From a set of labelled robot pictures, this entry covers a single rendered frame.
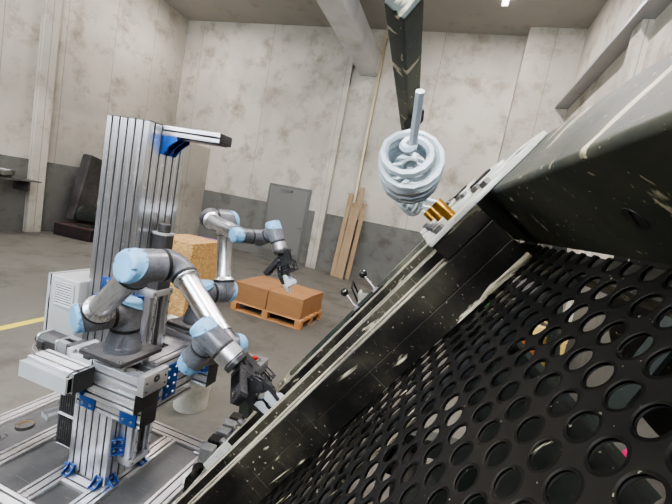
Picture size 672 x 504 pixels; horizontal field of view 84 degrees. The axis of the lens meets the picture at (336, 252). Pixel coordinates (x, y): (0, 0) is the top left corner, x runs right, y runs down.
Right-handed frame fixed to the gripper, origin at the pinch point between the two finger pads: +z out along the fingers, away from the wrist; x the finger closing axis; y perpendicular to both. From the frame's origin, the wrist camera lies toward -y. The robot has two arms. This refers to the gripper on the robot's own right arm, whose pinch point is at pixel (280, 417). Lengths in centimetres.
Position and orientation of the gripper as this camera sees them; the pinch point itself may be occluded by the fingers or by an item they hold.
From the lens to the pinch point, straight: 112.9
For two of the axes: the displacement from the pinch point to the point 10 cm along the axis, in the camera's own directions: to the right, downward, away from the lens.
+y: 2.0, -0.8, 9.8
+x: -6.8, 7.1, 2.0
